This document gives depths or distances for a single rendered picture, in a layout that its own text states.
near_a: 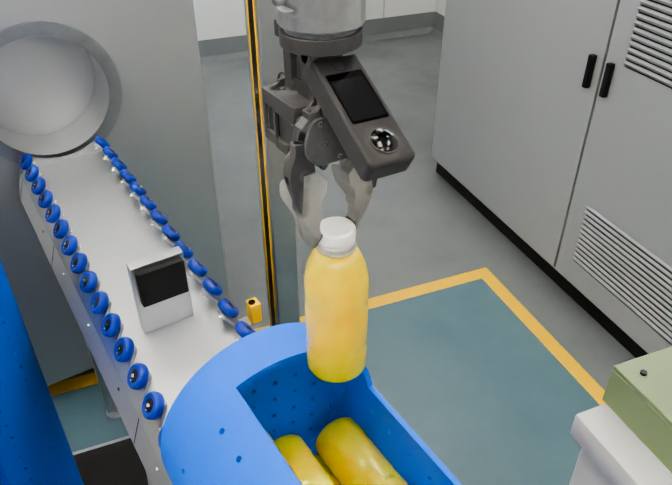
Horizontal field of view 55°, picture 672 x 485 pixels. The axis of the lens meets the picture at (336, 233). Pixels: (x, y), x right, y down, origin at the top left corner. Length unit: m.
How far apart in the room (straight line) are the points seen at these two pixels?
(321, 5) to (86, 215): 1.23
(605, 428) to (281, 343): 0.41
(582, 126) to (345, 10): 2.11
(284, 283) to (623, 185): 1.36
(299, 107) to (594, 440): 0.54
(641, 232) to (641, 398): 1.66
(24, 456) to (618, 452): 1.28
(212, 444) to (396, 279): 2.16
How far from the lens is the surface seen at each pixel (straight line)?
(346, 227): 0.64
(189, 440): 0.80
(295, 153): 0.57
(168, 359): 1.24
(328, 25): 0.54
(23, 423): 1.65
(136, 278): 1.21
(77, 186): 1.82
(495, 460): 2.27
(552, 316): 2.81
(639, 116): 2.39
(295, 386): 0.91
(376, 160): 0.51
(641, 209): 2.45
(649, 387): 0.86
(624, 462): 0.86
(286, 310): 1.64
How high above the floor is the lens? 1.79
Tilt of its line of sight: 35 degrees down
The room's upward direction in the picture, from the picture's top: straight up
